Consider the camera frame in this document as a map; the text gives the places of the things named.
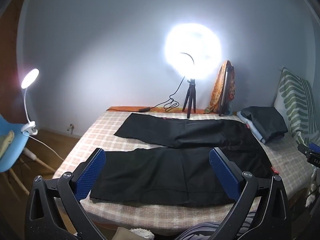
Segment checkered bed blanket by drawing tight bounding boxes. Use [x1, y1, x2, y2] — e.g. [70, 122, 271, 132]
[54, 111, 315, 233]

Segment yellow cloth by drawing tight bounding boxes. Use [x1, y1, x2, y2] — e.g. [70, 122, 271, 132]
[0, 130, 15, 157]

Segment blue chair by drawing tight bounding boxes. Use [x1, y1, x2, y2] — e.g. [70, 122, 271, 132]
[0, 114, 58, 200]

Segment small black tripod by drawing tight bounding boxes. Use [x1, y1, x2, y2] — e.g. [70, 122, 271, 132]
[182, 78, 197, 119]

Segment black ring light cable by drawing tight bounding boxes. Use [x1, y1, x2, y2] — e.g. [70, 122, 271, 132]
[106, 76, 187, 113]

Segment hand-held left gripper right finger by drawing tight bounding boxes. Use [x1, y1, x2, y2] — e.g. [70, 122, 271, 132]
[209, 147, 292, 240]

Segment black pants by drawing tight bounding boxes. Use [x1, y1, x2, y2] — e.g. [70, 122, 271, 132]
[89, 112, 278, 207]

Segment beige cloth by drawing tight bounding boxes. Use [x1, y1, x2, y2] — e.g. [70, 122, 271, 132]
[117, 227, 155, 240]

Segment brown wooden door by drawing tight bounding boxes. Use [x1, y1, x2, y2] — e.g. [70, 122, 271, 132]
[0, 0, 30, 120]

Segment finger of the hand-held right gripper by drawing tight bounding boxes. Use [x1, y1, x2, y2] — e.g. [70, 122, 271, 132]
[297, 143, 312, 158]

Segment white lamp cable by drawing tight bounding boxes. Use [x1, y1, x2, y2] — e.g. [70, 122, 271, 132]
[24, 132, 64, 160]

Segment light blue folded cloth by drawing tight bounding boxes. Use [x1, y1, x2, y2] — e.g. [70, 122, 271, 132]
[237, 111, 265, 144]

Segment dark folded garment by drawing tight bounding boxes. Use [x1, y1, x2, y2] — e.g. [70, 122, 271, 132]
[241, 106, 288, 144]

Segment white ring light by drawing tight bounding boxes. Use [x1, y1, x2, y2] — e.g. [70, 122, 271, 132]
[164, 24, 223, 80]

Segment green striped pillow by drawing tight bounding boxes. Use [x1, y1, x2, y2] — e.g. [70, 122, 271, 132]
[274, 67, 320, 147]

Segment person's striped clothing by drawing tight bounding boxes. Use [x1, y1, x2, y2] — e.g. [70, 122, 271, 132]
[174, 211, 258, 240]

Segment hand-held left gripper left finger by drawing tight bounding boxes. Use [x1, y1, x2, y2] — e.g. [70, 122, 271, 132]
[25, 148, 106, 240]

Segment silver folded tripod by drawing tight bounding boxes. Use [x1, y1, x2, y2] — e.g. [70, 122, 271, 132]
[219, 65, 234, 117]

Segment white clip lamp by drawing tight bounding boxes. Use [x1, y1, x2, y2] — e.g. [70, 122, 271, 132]
[20, 68, 40, 135]

